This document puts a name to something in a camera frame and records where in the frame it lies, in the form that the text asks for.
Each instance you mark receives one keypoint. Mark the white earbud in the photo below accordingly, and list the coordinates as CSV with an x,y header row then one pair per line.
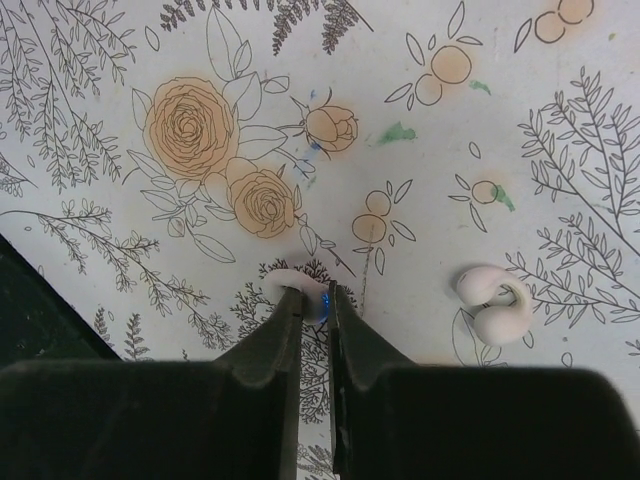
x,y
315,302
496,325

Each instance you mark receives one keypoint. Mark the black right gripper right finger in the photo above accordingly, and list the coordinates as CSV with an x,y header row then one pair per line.
x,y
392,418

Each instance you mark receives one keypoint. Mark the floral patterned table mat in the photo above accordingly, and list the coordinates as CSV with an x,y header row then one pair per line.
x,y
159,158

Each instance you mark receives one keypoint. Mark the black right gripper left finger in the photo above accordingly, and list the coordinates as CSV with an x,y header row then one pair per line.
x,y
235,417

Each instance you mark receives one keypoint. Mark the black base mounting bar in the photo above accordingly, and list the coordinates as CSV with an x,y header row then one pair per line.
x,y
37,324

